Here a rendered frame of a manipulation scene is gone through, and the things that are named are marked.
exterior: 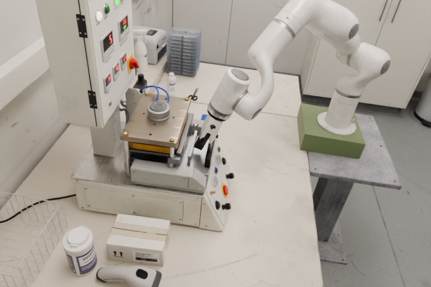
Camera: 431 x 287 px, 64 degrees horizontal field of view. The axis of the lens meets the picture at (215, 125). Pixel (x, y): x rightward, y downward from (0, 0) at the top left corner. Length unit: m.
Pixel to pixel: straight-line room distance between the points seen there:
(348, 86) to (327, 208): 0.78
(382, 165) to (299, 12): 0.95
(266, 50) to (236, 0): 2.54
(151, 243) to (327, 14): 0.92
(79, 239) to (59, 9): 0.64
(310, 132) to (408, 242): 1.21
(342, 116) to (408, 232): 1.20
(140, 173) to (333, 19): 0.80
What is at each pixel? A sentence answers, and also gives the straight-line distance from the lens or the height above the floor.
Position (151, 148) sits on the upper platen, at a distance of 1.18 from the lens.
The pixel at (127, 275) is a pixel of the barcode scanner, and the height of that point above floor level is 0.82.
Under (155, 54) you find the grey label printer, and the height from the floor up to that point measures 0.87.
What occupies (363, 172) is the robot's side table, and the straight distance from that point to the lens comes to 1.75.
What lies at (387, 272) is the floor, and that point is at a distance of 2.43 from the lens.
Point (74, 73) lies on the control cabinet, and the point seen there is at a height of 1.33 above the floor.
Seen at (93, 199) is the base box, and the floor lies 0.83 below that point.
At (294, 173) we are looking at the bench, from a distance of 1.61.
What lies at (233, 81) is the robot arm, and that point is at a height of 1.30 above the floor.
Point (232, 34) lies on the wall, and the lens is 3.74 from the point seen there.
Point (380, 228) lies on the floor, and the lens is 2.63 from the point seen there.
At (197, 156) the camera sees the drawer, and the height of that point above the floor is 0.97.
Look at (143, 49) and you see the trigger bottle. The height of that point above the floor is 0.94.
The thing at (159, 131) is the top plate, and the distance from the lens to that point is 1.15.
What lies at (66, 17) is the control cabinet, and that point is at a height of 1.48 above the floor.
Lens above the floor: 1.81
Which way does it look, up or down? 36 degrees down
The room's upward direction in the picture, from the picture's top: 6 degrees clockwise
